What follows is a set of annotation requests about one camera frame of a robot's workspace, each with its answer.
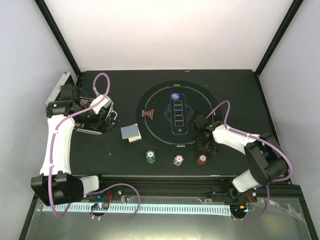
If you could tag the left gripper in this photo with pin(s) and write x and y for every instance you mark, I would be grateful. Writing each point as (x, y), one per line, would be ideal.
(104, 127)

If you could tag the red brown poker chip stack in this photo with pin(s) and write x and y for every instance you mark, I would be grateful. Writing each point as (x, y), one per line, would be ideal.
(202, 159)

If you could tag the black aluminium rail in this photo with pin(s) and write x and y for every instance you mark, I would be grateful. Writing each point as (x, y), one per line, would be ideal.
(169, 186)

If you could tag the green poker chip stack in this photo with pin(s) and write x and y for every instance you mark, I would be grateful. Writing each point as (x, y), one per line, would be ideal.
(150, 156)

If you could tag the left base circuit board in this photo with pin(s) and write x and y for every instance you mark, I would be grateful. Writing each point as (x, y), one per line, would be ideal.
(100, 206)

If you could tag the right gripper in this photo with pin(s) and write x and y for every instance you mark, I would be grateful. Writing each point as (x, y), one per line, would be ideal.
(199, 147)

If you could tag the aluminium poker chip case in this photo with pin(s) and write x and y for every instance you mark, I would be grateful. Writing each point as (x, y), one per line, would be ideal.
(69, 99)

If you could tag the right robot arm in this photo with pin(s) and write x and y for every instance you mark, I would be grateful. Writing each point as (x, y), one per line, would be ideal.
(265, 159)

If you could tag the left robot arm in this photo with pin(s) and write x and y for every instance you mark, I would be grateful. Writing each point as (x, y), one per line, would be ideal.
(55, 183)

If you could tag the blue playing card deck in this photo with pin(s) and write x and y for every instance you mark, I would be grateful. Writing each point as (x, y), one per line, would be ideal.
(131, 131)

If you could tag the right base circuit board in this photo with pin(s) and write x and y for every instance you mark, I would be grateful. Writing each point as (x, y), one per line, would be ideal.
(242, 208)

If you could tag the round black poker mat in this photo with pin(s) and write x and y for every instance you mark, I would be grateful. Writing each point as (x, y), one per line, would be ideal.
(171, 129)

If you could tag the purple round button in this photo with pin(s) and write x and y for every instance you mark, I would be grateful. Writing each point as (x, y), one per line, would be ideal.
(175, 96)

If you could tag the red triangle marker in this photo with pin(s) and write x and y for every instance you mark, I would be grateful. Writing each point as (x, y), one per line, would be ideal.
(149, 113)

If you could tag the white slotted cable duct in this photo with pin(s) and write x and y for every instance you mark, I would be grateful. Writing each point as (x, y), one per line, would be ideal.
(145, 208)

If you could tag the blue white poker chip stack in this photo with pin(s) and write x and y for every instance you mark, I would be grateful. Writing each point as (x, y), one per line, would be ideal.
(178, 160)

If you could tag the base circuit board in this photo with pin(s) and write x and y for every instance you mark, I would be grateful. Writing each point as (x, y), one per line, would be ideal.
(100, 206)
(242, 208)

